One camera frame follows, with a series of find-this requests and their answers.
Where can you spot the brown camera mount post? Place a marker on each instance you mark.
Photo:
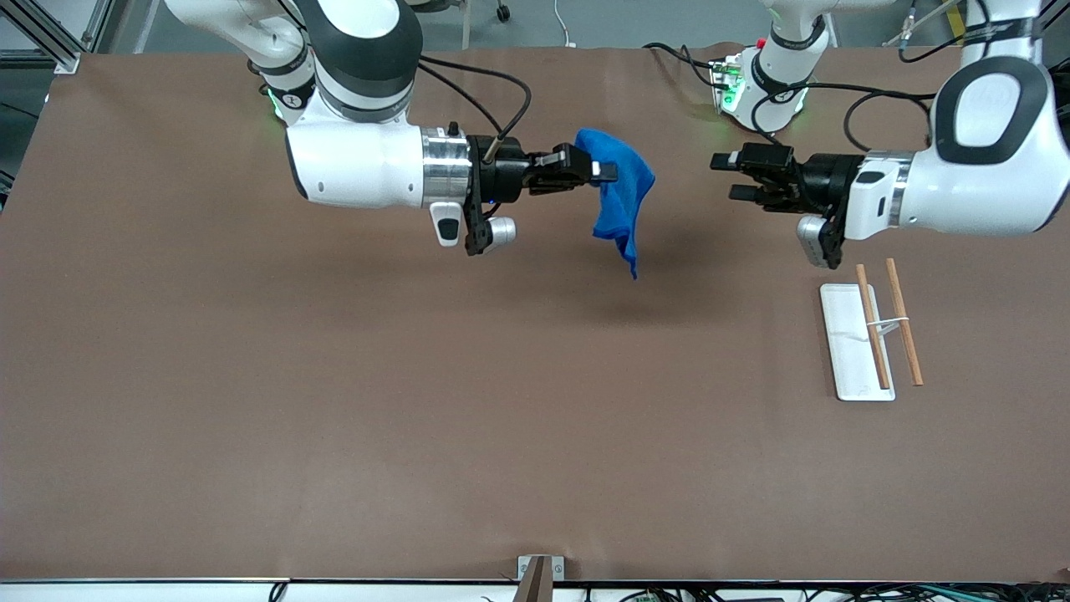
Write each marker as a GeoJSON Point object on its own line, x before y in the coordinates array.
{"type": "Point", "coordinates": [535, 581]}

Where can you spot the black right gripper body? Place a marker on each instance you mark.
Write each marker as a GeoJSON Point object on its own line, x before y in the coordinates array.
{"type": "Point", "coordinates": [506, 177]}

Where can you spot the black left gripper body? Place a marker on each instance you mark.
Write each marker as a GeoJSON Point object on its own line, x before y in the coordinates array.
{"type": "Point", "coordinates": [826, 177]}

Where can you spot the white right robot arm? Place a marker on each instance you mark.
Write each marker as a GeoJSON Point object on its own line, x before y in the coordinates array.
{"type": "Point", "coordinates": [359, 167]}

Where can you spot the grey camera mount plate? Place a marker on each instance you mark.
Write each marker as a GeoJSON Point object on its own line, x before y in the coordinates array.
{"type": "Point", "coordinates": [558, 568]}

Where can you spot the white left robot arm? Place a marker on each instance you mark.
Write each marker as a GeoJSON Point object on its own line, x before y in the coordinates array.
{"type": "Point", "coordinates": [961, 192]}

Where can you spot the aluminium frame profile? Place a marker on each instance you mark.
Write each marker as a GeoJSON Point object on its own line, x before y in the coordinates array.
{"type": "Point", "coordinates": [50, 42]}

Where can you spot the white table edge rail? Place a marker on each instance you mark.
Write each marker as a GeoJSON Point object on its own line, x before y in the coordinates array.
{"type": "Point", "coordinates": [167, 590]}

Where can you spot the blue microfibre towel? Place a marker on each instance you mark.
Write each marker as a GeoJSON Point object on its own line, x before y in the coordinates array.
{"type": "Point", "coordinates": [623, 196]}

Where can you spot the brown table cover sheet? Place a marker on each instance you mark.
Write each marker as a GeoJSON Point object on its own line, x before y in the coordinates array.
{"type": "Point", "coordinates": [535, 401]}

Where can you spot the white rack base tray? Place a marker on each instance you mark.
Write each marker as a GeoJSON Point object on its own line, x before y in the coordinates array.
{"type": "Point", "coordinates": [848, 351]}

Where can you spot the black chair caster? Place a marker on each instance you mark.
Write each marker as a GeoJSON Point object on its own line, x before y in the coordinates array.
{"type": "Point", "coordinates": [502, 12]}

